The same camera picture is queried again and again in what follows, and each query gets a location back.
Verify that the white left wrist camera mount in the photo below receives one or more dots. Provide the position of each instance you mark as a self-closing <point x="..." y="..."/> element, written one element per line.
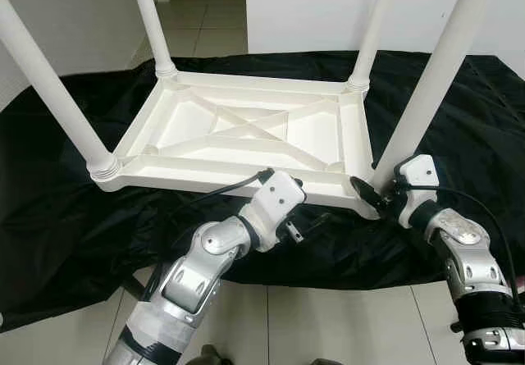
<point x="275" y="197"/>

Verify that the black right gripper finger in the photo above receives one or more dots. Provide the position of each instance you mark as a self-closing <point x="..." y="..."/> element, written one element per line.
<point x="364" y="191"/>

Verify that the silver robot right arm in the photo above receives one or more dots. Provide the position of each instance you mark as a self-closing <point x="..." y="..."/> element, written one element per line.
<point x="467" y="250"/>

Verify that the black stand rod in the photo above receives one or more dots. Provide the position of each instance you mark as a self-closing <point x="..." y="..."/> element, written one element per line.
<point x="133" y="287"/>

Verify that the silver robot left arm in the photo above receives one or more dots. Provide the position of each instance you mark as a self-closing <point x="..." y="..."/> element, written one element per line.
<point x="197" y="271"/>

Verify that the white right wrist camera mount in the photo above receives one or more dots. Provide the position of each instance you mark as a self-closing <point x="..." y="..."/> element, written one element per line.
<point x="418" y="172"/>

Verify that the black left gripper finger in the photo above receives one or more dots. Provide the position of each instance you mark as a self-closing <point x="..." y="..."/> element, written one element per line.
<point x="299" y="184"/>
<point x="313" y="218"/>

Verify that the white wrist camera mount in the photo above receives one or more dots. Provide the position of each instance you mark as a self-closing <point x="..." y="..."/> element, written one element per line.
<point x="275" y="197"/>
<point x="418" y="172"/>

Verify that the grey robot right leg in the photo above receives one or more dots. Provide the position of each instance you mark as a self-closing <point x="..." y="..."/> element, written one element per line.
<point x="324" y="362"/>

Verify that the black cloth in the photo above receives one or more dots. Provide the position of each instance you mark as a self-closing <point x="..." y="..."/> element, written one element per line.
<point x="66" y="234"/>

